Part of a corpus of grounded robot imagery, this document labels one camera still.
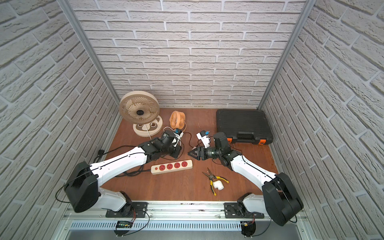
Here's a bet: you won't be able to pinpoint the black cable with pink adapter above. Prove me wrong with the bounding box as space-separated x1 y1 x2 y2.
182 131 205 152

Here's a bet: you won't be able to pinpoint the white fan power cable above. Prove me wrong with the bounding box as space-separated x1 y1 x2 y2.
143 124 184 145

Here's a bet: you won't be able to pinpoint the beige red power strip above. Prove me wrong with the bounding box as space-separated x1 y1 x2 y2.
151 160 193 175

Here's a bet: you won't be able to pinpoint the white pipe elbow fitting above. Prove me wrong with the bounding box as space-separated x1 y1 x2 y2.
213 180 224 191

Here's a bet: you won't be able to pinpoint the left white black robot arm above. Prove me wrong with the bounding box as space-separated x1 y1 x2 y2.
63 129 184 213

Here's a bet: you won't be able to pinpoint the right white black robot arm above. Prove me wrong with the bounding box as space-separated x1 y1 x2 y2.
188 131 304 226

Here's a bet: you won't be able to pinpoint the small orange desk fan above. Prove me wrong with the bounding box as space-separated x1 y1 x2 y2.
169 111 187 131

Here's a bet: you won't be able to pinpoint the large beige desk fan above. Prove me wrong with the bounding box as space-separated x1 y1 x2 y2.
119 91 163 138

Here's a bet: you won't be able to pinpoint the black plastic tool case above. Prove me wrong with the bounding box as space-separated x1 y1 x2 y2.
216 109 274 145

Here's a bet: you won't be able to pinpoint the right small round controller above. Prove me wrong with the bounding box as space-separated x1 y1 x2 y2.
241 222 256 238

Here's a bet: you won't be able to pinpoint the left small circuit board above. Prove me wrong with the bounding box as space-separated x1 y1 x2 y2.
116 221 133 231

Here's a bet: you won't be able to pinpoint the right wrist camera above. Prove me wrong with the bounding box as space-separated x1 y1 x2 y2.
197 131 211 149

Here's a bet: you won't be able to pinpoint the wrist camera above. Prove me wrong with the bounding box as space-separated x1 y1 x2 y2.
197 131 211 149
171 129 184 145

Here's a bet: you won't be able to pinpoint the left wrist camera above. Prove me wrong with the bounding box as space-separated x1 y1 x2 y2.
171 129 184 145

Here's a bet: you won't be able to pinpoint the yellow handled pliers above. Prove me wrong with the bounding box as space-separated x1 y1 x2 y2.
203 168 229 196

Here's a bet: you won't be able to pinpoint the black power strip cord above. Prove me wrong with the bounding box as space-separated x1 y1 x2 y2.
92 145 152 178

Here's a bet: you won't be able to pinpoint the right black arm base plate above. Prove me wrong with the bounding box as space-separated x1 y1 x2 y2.
224 202 265 219

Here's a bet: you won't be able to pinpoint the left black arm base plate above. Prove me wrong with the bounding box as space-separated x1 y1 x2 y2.
106 202 149 219

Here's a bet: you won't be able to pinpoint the aluminium front frame rail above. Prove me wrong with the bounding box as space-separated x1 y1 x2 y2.
62 201 270 221

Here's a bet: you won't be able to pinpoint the white slotted cable duct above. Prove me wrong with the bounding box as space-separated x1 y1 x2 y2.
70 220 241 231

